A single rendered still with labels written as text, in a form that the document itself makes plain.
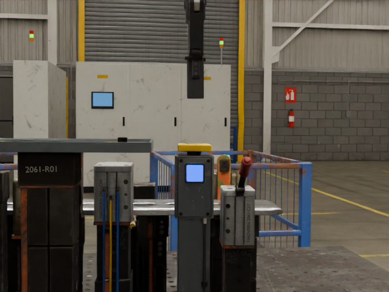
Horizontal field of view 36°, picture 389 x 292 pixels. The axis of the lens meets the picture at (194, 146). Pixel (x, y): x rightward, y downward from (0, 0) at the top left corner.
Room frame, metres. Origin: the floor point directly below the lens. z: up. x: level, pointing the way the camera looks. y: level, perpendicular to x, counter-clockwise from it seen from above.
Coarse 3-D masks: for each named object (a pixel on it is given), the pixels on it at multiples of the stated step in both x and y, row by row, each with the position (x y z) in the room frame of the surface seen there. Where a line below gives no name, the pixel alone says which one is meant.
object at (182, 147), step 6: (180, 144) 1.07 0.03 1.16; (186, 144) 1.08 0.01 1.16; (192, 144) 1.08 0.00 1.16; (198, 144) 1.08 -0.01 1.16; (204, 144) 1.08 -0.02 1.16; (180, 150) 1.06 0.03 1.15; (186, 150) 1.06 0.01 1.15; (192, 150) 1.07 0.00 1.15; (198, 150) 1.07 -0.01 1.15; (204, 150) 1.07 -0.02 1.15; (210, 150) 1.07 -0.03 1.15
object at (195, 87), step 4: (188, 60) 1.09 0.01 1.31; (200, 60) 1.09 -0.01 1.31; (188, 64) 1.09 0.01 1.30; (200, 64) 1.09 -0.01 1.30; (188, 68) 1.09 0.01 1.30; (200, 68) 1.09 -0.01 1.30; (188, 72) 1.09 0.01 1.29; (200, 72) 1.09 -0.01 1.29; (188, 76) 1.09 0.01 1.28; (200, 76) 1.09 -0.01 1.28; (188, 80) 1.09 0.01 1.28; (192, 80) 1.09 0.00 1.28; (196, 80) 1.09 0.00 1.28; (200, 80) 1.09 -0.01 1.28; (188, 84) 1.09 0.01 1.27; (192, 84) 1.09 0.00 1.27; (196, 84) 1.09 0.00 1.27; (200, 84) 1.09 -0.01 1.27; (188, 88) 1.09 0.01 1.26; (192, 88) 1.09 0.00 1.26; (196, 88) 1.09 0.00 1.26; (200, 88) 1.09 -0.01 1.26; (188, 92) 1.09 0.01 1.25; (192, 92) 1.09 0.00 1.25; (196, 92) 1.09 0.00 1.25; (200, 92) 1.09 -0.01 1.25; (188, 96) 1.09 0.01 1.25; (192, 96) 1.09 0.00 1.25; (196, 96) 1.09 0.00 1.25; (200, 96) 1.09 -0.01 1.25
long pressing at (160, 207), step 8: (8, 200) 1.46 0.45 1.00; (88, 200) 1.47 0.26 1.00; (136, 200) 1.47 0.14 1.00; (144, 200) 1.48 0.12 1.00; (152, 200) 1.48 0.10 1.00; (160, 200) 1.48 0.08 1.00; (168, 200) 1.48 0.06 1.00; (216, 200) 1.49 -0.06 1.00; (256, 200) 1.49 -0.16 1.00; (264, 200) 1.49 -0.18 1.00; (8, 208) 1.32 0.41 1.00; (88, 208) 1.33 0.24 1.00; (136, 208) 1.34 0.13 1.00; (144, 208) 1.34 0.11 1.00; (152, 208) 1.34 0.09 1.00; (160, 208) 1.34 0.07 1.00; (168, 208) 1.34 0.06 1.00; (216, 208) 1.34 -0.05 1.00; (256, 208) 1.35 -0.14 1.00; (264, 208) 1.35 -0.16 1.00; (272, 208) 1.35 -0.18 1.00; (280, 208) 1.39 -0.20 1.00
